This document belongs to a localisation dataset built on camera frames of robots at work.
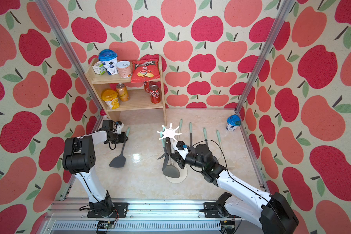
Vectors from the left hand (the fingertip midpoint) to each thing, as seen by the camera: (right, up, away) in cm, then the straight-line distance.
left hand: (127, 139), depth 102 cm
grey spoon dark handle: (+32, -14, -24) cm, 42 cm away
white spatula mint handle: (+38, +10, +9) cm, 41 cm away
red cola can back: (+15, +37, -3) cm, 40 cm away
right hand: (+32, -4, -29) cm, 43 cm away
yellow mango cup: (-4, +27, -16) cm, 32 cm away
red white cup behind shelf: (-21, +20, +6) cm, 29 cm away
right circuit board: (+61, -40, -30) cm, 79 cm away
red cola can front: (+22, +31, -13) cm, 40 cm away
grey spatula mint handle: (+56, +4, +3) cm, 57 cm away
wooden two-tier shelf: (+9, +28, -3) cm, 29 cm away
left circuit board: (0, -39, -30) cm, 49 cm away
